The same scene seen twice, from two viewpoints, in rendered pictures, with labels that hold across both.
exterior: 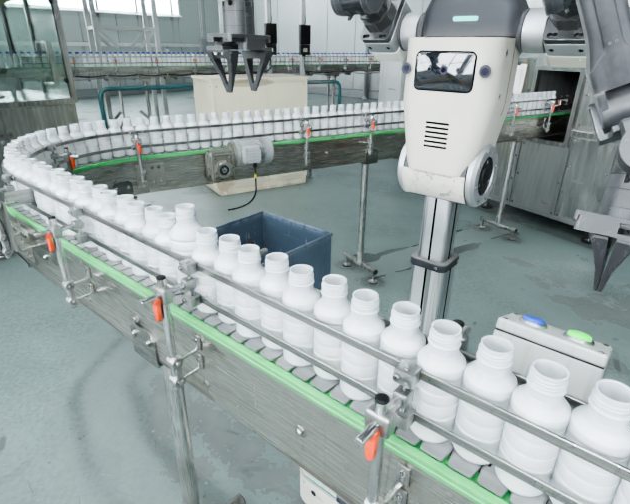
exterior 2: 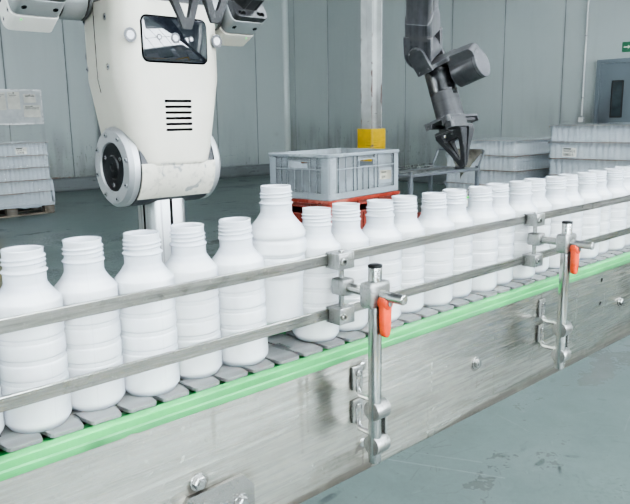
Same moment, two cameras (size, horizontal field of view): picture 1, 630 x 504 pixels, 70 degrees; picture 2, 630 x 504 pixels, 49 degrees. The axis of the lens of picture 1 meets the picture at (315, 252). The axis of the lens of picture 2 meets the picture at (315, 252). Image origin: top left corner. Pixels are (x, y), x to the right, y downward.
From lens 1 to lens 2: 125 cm
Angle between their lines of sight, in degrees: 79
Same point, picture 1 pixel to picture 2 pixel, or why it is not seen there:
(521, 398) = (558, 199)
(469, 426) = not seen: hidden behind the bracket
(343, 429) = (507, 313)
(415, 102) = (147, 77)
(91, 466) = not seen: outside the picture
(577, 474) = (577, 227)
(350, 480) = (511, 366)
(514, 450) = not seen: hidden behind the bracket
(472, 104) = (210, 76)
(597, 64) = (432, 19)
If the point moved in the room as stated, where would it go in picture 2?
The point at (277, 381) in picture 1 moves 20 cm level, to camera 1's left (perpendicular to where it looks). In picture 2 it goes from (457, 323) to (470, 373)
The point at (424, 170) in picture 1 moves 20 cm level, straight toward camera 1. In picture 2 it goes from (172, 161) to (264, 162)
